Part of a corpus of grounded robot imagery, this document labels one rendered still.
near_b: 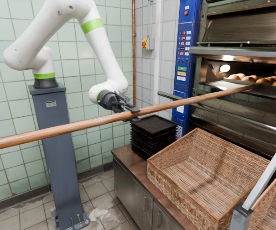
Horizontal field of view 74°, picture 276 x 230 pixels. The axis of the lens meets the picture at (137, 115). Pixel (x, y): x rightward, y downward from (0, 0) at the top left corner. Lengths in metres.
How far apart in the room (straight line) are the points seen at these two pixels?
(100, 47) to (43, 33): 0.26
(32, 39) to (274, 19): 1.19
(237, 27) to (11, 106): 1.75
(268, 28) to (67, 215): 1.84
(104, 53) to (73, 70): 0.86
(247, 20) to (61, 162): 1.47
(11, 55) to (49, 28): 0.26
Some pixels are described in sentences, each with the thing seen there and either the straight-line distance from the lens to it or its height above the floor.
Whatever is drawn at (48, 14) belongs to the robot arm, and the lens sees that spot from 0.98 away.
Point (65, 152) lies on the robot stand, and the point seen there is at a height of 0.74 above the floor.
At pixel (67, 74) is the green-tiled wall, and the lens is 1.85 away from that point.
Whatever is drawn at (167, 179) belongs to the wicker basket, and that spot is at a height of 0.71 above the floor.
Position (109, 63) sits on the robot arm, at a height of 1.36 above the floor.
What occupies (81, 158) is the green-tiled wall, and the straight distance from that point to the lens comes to 2.18.
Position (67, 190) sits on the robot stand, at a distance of 1.62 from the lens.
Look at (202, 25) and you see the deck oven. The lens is 1.45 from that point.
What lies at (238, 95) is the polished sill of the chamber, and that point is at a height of 1.16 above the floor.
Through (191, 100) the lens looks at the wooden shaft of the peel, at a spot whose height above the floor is 1.20.
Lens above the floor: 1.45
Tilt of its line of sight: 21 degrees down
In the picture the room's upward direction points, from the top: straight up
